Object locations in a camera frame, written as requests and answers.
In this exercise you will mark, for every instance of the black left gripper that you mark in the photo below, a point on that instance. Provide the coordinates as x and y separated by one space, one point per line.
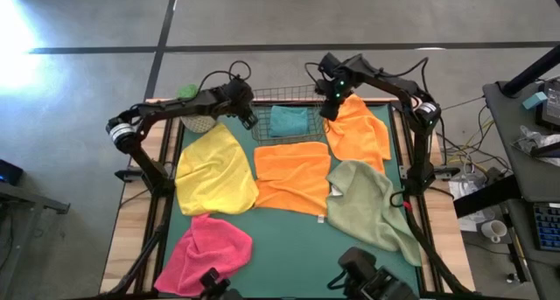
238 103

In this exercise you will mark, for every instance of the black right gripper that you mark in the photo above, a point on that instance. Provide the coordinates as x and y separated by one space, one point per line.
336 86

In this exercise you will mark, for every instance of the teal microfiber towel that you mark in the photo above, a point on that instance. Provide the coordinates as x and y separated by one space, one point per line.
289 121

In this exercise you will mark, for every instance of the yellow microfiber towel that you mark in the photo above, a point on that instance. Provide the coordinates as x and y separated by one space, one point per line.
214 173

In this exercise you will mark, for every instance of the orange microfiber towel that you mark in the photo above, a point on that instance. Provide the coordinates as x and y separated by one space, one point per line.
356 134
291 177

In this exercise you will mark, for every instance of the light green microfiber towel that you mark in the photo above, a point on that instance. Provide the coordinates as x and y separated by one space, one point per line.
367 204

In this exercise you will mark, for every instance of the pink microfiber towel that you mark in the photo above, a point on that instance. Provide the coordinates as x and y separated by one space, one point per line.
203 256

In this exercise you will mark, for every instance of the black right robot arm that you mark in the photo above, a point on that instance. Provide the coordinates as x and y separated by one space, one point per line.
421 151

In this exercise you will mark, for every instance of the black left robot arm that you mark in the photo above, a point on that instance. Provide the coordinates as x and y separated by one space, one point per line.
175 109

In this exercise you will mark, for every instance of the succulent in white patterned pot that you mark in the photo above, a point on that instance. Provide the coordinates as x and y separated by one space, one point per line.
199 124

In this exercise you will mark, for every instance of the green table mat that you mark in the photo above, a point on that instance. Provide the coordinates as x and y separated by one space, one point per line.
289 256

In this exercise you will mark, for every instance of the black desk foot bar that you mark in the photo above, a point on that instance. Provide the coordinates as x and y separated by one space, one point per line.
485 197

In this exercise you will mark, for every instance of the black pole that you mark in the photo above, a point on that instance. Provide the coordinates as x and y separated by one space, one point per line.
534 70

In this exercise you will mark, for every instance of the small teal box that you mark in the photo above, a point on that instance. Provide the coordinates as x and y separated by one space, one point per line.
534 101

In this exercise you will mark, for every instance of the crumpled clear plastic bag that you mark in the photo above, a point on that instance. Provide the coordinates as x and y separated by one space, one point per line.
531 138

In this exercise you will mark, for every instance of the grey desk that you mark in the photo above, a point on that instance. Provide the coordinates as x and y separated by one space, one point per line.
525 182

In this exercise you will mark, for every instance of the white mug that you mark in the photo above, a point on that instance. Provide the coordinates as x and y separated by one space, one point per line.
493 230

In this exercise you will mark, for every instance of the black metal stand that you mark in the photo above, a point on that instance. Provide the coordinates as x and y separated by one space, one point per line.
44 205

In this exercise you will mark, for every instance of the black device with blue light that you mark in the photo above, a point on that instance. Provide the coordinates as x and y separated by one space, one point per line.
11 173

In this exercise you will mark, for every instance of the black keyboard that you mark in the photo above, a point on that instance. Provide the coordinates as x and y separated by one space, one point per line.
547 228

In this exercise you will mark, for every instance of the black aluminium table frame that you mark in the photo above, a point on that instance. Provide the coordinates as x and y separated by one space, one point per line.
423 287

